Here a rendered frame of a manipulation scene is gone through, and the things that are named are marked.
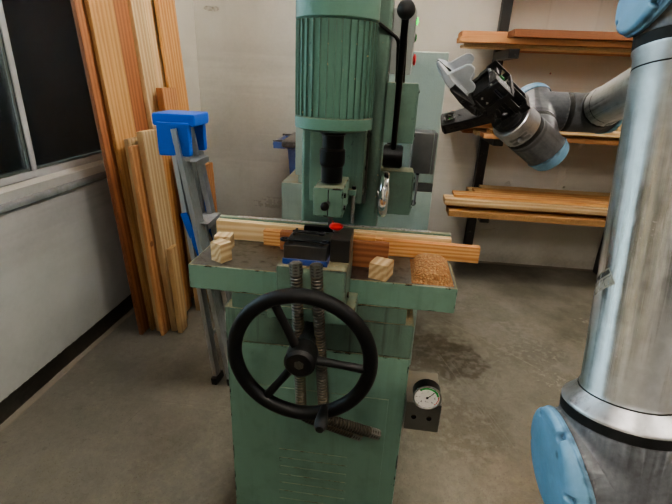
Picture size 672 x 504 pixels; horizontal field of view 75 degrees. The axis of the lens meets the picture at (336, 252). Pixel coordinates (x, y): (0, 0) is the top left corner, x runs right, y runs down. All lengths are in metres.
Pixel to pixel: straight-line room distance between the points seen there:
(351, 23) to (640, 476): 0.85
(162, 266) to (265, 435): 1.34
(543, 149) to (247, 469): 1.10
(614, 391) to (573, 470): 0.11
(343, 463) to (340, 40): 1.01
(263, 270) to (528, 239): 2.87
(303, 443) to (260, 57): 2.73
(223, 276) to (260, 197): 2.54
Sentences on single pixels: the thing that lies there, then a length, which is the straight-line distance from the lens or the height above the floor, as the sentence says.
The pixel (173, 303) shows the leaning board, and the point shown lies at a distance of 2.47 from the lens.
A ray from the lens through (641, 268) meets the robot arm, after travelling 0.62.
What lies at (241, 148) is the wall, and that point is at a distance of 3.49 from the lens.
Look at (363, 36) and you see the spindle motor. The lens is 0.97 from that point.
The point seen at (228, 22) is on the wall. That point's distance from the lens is 3.48.
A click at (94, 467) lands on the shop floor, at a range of 1.91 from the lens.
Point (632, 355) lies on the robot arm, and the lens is 0.64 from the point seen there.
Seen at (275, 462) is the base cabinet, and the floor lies 0.34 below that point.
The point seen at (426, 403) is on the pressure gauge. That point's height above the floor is 0.64.
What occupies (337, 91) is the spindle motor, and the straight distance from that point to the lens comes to 0.95.
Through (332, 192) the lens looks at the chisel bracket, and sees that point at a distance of 1.01.
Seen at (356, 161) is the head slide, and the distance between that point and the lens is 1.13.
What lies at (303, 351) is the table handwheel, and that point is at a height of 0.84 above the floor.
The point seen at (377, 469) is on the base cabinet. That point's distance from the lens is 1.27.
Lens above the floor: 1.31
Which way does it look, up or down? 22 degrees down
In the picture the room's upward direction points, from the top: 3 degrees clockwise
